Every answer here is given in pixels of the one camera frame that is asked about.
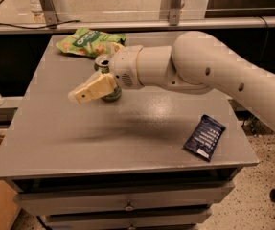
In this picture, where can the metal bracket post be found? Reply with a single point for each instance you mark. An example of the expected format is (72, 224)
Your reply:
(174, 12)
(49, 12)

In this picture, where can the right metal bracket post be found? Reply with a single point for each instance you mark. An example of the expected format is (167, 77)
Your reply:
(174, 12)

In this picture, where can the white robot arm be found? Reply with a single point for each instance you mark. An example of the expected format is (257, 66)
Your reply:
(195, 64)

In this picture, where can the grey drawer cabinet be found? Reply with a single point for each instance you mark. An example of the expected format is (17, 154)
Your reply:
(153, 160)

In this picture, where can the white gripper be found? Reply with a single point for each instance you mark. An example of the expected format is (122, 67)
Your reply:
(125, 66)

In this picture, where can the grey drawer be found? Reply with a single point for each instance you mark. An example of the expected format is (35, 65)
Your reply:
(124, 199)
(134, 220)

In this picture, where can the upper grey drawer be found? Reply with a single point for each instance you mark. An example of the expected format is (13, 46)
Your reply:
(124, 199)

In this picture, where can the left metal bracket post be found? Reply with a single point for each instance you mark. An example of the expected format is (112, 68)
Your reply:
(49, 12)

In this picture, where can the green soda can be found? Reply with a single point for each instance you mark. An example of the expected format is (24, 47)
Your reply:
(102, 64)

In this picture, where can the lower grey drawer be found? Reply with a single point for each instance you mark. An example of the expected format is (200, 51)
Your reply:
(134, 220)

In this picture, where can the clear glass barrier panel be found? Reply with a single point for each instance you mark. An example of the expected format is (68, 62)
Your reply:
(30, 11)

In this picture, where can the green snack bag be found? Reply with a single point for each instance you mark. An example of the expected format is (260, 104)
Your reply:
(89, 43)

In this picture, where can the dark blue snack packet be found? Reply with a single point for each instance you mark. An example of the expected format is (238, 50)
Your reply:
(205, 137)

